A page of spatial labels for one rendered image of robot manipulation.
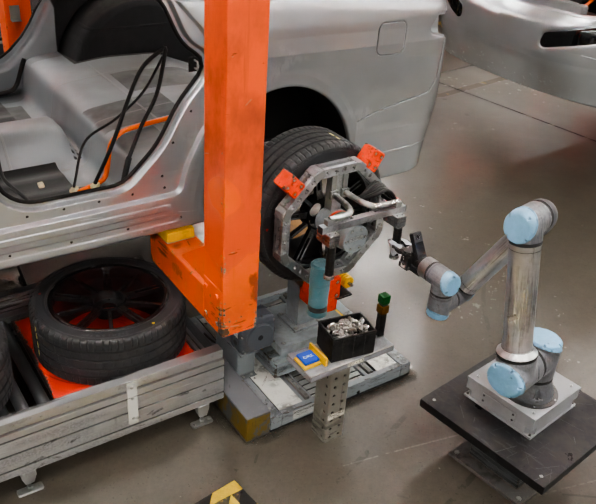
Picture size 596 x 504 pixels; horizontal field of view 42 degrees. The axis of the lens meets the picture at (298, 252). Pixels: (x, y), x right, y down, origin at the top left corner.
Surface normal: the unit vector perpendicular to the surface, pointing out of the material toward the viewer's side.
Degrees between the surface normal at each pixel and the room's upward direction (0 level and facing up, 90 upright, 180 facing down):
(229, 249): 90
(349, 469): 0
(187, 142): 90
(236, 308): 90
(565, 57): 89
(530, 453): 0
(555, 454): 0
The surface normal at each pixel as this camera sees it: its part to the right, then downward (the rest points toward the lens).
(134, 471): 0.07, -0.86
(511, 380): -0.70, 0.40
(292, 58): 0.55, 0.46
